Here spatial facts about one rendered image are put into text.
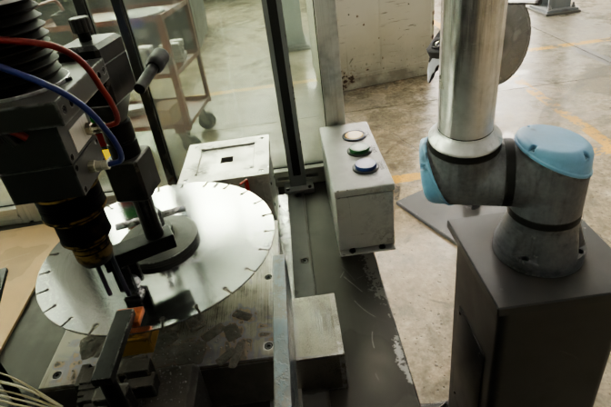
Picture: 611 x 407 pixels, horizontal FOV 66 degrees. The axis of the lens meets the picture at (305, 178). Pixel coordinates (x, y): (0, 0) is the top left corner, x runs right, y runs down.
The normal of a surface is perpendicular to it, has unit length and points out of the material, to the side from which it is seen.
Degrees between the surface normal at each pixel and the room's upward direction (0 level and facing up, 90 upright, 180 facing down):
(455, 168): 98
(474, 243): 0
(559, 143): 8
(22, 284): 0
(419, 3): 90
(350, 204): 90
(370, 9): 91
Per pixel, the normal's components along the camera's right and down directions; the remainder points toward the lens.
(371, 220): 0.07, 0.50
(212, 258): -0.12, -0.85
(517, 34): 0.48, 0.33
